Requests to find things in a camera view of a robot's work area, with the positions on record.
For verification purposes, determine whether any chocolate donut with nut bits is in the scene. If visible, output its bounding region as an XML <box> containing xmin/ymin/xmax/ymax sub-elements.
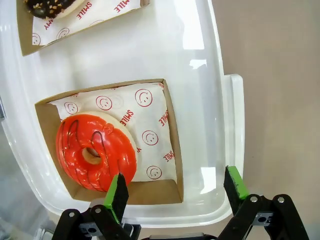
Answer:
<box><xmin>23</xmin><ymin>0</ymin><xmax>86</xmax><ymax>20</ymax></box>

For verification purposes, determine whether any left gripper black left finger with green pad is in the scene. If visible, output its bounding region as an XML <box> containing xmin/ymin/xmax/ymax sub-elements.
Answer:
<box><xmin>51</xmin><ymin>171</ymin><xmax>142</xmax><ymax>240</ymax></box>

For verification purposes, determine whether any cardboard tray with chocolate donut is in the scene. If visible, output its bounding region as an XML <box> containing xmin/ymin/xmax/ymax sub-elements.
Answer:
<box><xmin>16</xmin><ymin>0</ymin><xmax>151</xmax><ymax>57</ymax></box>

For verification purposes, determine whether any smiley paper under chocolate donut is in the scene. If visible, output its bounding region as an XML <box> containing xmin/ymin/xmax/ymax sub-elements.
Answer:
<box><xmin>31</xmin><ymin>0</ymin><xmax>145</xmax><ymax>47</ymax></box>

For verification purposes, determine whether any cardboard tray with red donut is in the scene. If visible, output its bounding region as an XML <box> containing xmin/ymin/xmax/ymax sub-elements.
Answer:
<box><xmin>34</xmin><ymin>78</ymin><xmax>185</xmax><ymax>206</ymax></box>

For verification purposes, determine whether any smiley paper under red donut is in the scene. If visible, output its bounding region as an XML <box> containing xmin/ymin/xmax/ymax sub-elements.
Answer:
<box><xmin>51</xmin><ymin>82</ymin><xmax>177</xmax><ymax>182</ymax></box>

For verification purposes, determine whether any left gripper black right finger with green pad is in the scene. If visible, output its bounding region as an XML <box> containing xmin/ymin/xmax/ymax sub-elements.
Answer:
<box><xmin>217</xmin><ymin>165</ymin><xmax>311</xmax><ymax>240</ymax></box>

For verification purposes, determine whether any white plastic container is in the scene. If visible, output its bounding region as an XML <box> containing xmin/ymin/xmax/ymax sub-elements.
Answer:
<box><xmin>0</xmin><ymin>0</ymin><xmax>245</xmax><ymax>229</ymax></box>

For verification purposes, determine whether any red glazed donut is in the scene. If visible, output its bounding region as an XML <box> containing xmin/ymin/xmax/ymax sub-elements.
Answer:
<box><xmin>55</xmin><ymin>110</ymin><xmax>138</xmax><ymax>193</ymax></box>

